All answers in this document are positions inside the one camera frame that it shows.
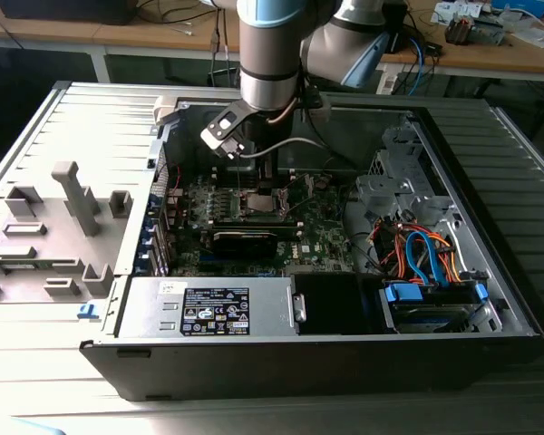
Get metal socket cover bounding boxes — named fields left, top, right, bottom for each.
left=280, top=173, right=316, bottom=217

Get silver CPU green rim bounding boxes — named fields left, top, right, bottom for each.
left=248, top=193, right=276, bottom=214

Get CPU socket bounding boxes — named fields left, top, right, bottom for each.
left=238, top=186, right=296, bottom=221

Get beige case latch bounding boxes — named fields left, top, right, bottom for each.
left=152, top=94, right=186, bottom=127

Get green motherboard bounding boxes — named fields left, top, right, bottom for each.
left=165, top=174, right=359, bottom=278

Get black graphics card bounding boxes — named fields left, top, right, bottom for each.
left=200, top=227, right=278, bottom=263

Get metal disk bay cage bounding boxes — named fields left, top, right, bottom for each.
left=354, top=122, right=463, bottom=227

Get long wooden desk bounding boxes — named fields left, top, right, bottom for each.
left=0, top=0, right=544, bottom=85

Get black monitor stand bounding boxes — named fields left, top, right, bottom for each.
left=383, top=0, right=413, bottom=54

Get black plastic shroud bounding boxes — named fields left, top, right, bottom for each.
left=293, top=273, right=384, bottom=337

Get hard disk blue carrier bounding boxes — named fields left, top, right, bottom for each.
left=379, top=279, right=491, bottom=335

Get grey power supply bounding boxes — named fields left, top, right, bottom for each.
left=116, top=275, right=300, bottom=340

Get finned heat sink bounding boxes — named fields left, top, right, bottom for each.
left=443, top=12, right=471, bottom=45

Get white paper boxes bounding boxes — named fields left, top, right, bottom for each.
left=432, top=0, right=486, bottom=26

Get black box device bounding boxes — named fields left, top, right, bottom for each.
left=0, top=0, right=141, bottom=27

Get grey parts rack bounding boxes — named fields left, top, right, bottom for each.
left=0, top=160, right=135, bottom=305

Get black grey PC case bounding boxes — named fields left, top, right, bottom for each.
left=79, top=92, right=544, bottom=403

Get grey metal device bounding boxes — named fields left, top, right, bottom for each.
left=469, top=16, right=507, bottom=46

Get green RAM stick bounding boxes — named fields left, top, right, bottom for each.
left=2, top=257, right=81, bottom=272

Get blue box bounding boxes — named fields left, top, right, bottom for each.
left=491, top=0, right=544, bottom=18

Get white plastic bag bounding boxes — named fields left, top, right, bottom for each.
left=511, top=24, right=544, bottom=50

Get camera cable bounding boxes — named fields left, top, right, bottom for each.
left=238, top=137, right=330, bottom=159

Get brown gripper cable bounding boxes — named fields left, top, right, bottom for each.
left=267, top=97, right=299, bottom=127

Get thin black wire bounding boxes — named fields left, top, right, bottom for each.
left=320, top=155, right=362, bottom=182

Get hanging grey cables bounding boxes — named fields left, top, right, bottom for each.
left=207, top=0, right=237, bottom=87

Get blue cable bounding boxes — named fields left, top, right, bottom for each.
left=406, top=35, right=427, bottom=97

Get blue flat wire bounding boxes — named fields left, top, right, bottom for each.
left=405, top=229, right=451, bottom=287

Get orange red wire bundle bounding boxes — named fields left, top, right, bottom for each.
left=372, top=217, right=464, bottom=285

